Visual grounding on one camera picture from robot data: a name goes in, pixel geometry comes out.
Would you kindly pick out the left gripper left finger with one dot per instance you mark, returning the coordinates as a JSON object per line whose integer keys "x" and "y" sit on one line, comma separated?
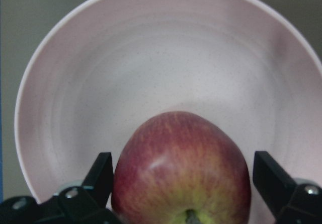
{"x": 85, "y": 203}

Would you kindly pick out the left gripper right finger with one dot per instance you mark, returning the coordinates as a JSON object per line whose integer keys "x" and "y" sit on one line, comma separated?
{"x": 289, "y": 200}

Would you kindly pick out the red apple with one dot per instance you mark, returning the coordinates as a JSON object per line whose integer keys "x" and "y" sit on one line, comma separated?
{"x": 176, "y": 166}

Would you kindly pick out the pink plate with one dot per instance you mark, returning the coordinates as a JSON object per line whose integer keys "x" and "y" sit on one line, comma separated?
{"x": 110, "y": 65}

